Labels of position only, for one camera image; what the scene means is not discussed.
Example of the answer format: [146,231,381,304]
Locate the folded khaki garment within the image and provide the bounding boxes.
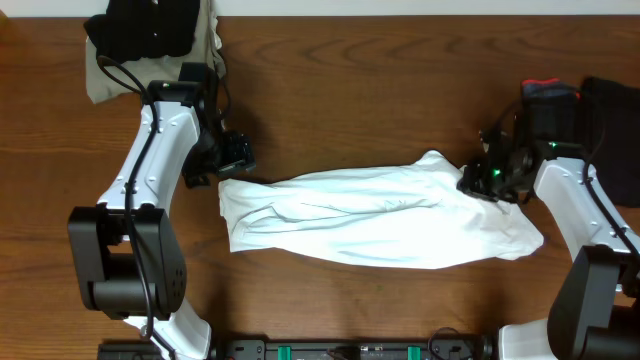
[85,0,227,104]

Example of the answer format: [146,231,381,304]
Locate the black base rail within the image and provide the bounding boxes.
[97,333,499,360]

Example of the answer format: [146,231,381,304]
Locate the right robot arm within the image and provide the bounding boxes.
[458,131,639,360]

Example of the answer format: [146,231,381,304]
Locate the black garment right edge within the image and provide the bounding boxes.
[578,77,639,208]

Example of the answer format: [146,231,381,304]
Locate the black garment with red trim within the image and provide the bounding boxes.
[521,78,582,145]

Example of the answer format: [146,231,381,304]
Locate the white t-shirt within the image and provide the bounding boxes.
[218,150,544,269]

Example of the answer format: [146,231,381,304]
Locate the folded black garment on stack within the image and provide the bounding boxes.
[84,0,200,63]

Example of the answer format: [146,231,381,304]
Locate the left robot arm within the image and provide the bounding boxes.
[68,62,255,359]

